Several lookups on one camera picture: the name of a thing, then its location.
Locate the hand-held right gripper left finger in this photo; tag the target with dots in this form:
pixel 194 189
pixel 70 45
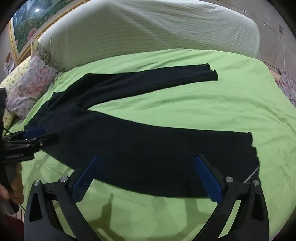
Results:
pixel 83 183

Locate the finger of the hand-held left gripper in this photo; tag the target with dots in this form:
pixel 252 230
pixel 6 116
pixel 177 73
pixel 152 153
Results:
pixel 34 133
pixel 47 139

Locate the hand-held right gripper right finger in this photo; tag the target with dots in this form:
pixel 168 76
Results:
pixel 208 180

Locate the dark navy pants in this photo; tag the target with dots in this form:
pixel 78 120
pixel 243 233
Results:
pixel 138 148

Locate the person's left forearm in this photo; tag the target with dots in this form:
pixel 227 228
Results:
pixel 10 228

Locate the person's left hand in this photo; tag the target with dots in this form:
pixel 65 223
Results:
pixel 18 187

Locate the pink floral pillow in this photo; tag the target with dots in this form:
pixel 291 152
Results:
pixel 32 85

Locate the yellow floral pillow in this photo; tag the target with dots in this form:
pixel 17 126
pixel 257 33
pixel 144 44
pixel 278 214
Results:
pixel 13 75

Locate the green bed sheet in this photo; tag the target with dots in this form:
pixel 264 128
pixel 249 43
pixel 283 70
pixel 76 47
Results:
pixel 185 104

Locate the gold framed floral painting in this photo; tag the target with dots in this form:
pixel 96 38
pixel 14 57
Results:
pixel 25 23

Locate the pink plaid cloth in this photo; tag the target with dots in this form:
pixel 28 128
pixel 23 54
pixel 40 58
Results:
pixel 288 85

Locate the white striped headboard cushion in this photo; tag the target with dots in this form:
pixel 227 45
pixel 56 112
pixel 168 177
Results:
pixel 150 27

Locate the small wall photos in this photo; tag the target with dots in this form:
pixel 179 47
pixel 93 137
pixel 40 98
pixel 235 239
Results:
pixel 8 62

